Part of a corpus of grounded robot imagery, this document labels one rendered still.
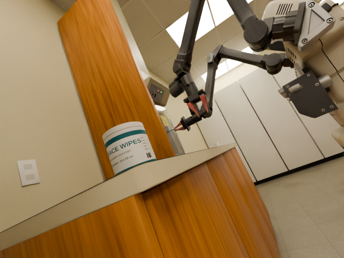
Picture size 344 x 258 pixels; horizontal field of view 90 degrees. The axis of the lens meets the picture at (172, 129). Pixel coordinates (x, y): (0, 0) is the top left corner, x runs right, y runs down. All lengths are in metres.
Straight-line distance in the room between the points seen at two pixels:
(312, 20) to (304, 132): 3.48
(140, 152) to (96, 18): 1.18
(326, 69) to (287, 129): 3.26
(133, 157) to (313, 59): 0.74
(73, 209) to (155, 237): 0.17
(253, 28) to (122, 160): 0.62
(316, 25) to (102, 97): 1.09
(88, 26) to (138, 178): 1.36
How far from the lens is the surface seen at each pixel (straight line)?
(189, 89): 0.82
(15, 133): 1.08
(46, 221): 0.47
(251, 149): 4.03
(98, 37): 1.43
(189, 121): 1.17
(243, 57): 1.23
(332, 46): 0.89
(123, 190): 0.30
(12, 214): 0.97
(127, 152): 0.49
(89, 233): 0.38
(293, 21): 0.74
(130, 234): 0.31
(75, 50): 1.56
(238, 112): 4.07
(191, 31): 0.90
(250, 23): 0.76
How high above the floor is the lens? 0.91
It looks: 13 degrees up
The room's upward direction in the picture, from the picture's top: 23 degrees counter-clockwise
